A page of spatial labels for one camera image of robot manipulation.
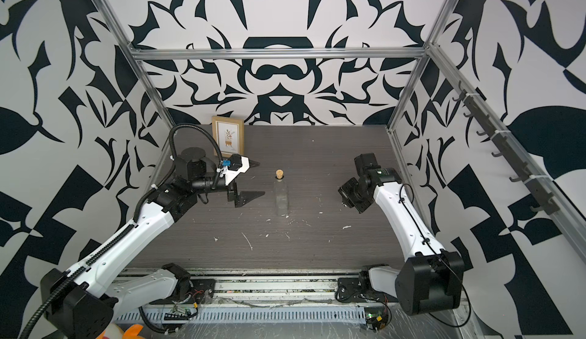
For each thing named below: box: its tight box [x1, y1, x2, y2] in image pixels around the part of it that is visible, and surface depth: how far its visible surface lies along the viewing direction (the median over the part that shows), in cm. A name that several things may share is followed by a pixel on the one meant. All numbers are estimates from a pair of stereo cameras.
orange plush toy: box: [96, 322, 145, 339], surface depth 65 cm
